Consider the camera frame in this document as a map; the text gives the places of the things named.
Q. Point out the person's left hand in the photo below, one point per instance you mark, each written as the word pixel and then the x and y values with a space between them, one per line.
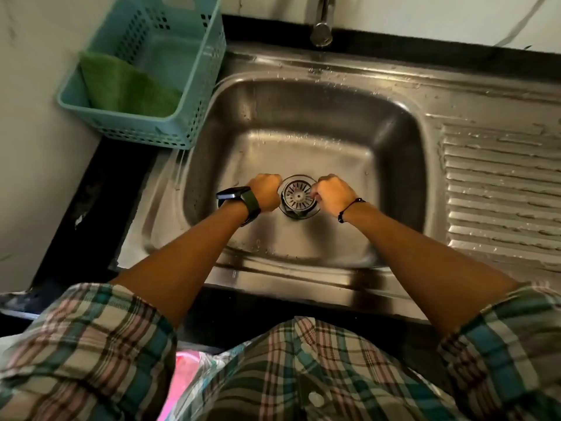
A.
pixel 265 190

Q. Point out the person's right hand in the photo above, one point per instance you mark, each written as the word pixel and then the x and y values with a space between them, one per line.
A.
pixel 333 195

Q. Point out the metal sink strainer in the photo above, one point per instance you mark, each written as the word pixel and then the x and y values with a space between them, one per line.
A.
pixel 297 195

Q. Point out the green cleaning cloth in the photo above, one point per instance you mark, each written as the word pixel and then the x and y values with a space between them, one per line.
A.
pixel 122 89

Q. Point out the person's right forearm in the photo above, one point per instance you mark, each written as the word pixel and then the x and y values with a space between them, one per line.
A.
pixel 420 267

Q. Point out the person's left forearm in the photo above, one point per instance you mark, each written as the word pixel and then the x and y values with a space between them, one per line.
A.
pixel 188 263

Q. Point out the metal sink drain flange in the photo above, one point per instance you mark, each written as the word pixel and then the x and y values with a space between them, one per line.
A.
pixel 287 211

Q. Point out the stainless steel sink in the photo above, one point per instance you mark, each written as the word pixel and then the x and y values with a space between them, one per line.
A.
pixel 307 118

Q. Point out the teal plastic basket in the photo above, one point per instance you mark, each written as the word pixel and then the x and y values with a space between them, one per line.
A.
pixel 193 83

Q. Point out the chrome faucet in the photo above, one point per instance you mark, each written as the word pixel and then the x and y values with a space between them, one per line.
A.
pixel 322 30

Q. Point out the plaid shirt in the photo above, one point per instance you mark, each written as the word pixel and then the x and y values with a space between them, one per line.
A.
pixel 307 377

